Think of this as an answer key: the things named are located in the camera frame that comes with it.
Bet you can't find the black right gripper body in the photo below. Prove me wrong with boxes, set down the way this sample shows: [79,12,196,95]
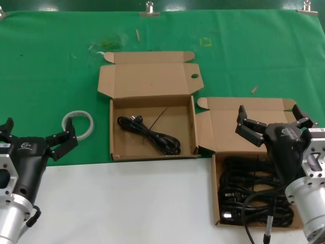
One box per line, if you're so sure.
[264,123,309,189]

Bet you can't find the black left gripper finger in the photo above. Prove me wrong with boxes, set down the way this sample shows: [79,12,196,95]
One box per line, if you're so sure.
[0,117,16,143]
[45,117,79,162]

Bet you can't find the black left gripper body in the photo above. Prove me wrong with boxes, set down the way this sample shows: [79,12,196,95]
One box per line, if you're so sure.
[7,136,51,204]

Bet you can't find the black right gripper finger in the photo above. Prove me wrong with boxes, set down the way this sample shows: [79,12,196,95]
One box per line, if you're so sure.
[291,103,319,131]
[235,105,268,148]

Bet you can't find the black power cable with tie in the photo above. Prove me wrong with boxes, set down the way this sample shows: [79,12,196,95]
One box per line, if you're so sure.
[117,106,182,156]

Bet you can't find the empty open cardboard box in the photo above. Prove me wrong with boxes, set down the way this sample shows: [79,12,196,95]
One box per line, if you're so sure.
[97,50,205,162]

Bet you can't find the clear adhesive tape roll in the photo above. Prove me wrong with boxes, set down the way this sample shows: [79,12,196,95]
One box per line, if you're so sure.
[61,110,95,141]

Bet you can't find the green table cloth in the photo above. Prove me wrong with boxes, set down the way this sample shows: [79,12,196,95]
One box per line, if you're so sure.
[0,9,325,167]

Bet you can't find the crumpled clear plastic wrapper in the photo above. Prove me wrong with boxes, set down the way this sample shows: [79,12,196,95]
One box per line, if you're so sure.
[87,35,125,55]

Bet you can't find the metal binder clip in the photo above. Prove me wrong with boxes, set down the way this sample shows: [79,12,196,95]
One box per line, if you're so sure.
[139,1,161,18]
[297,1,318,16]

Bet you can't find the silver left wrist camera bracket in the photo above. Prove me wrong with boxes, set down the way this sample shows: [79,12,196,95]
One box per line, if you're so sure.
[0,143,20,204]

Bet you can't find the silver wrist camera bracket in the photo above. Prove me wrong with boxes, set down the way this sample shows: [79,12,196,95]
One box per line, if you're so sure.
[0,143,20,204]
[301,128,325,184]

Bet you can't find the open cardboard box with cables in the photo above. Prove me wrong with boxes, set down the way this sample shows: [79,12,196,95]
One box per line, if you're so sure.
[196,97,307,229]

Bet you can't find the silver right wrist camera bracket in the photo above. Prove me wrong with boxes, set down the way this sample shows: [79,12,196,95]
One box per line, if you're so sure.
[301,128,325,184]

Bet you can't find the black power cable bundle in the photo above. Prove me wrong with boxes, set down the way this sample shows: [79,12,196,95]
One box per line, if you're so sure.
[218,156,297,227]

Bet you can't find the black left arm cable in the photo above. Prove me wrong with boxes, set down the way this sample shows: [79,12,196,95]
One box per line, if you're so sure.
[25,205,42,228]

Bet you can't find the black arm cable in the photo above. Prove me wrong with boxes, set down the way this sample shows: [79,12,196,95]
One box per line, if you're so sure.
[25,205,42,228]
[241,187,287,244]

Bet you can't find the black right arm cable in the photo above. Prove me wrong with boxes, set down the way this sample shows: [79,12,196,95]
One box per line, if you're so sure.
[241,187,287,244]

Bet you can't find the metal cable plug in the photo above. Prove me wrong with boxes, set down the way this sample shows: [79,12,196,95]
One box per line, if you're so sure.
[263,216,274,244]

